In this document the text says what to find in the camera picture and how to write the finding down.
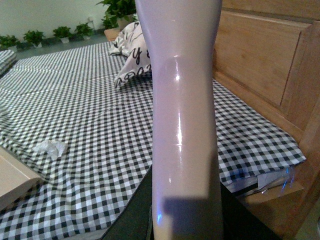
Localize wooden headboard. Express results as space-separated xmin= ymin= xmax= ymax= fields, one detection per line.
xmin=213 ymin=0 xmax=320 ymax=240

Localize folded checkered blanket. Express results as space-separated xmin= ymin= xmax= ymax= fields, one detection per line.
xmin=0 ymin=50 xmax=17 ymax=76

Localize far wooden nightstand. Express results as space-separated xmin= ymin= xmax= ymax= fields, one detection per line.
xmin=103 ymin=28 xmax=120 ymax=42

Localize large potted green plant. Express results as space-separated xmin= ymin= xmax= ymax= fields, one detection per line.
xmin=97 ymin=0 xmax=137 ymax=30

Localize beige hand brush black bristles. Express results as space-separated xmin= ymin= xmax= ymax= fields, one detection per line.
xmin=135 ymin=0 xmax=224 ymax=240

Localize crumpled white tissue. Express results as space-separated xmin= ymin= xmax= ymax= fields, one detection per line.
xmin=32 ymin=139 xmax=67 ymax=161

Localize small potted plant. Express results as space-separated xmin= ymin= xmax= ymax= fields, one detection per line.
xmin=52 ymin=26 xmax=72 ymax=44
xmin=0 ymin=35 xmax=20 ymax=53
xmin=23 ymin=30 xmax=45 ymax=48
xmin=75 ymin=23 xmax=94 ymax=40

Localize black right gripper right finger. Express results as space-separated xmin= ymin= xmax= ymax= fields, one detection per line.
xmin=220 ymin=184 xmax=280 ymax=240

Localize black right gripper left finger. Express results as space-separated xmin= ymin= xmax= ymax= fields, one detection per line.
xmin=101 ymin=168 xmax=153 ymax=240

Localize printed white pillow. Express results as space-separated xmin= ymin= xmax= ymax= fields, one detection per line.
xmin=109 ymin=21 xmax=152 ymax=89

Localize checkered bed sheet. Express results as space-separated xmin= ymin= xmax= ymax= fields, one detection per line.
xmin=0 ymin=41 xmax=308 ymax=240

